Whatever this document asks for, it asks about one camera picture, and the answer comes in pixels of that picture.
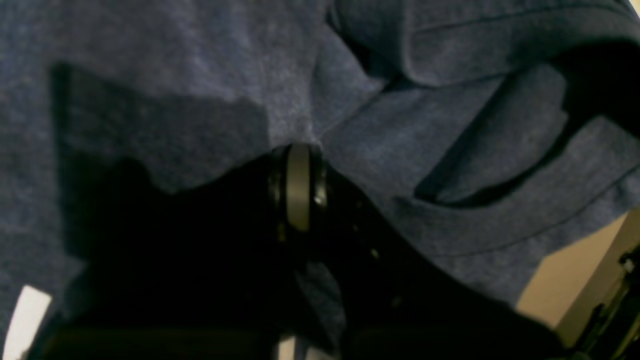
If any dark blue t-shirt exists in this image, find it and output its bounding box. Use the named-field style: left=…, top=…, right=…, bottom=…
left=1, top=0, right=639, bottom=360

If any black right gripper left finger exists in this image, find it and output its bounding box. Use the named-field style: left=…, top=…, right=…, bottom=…
left=27, top=144, right=312, bottom=360

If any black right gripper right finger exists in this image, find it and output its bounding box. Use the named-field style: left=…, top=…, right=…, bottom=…
left=310, top=146, right=565, bottom=360

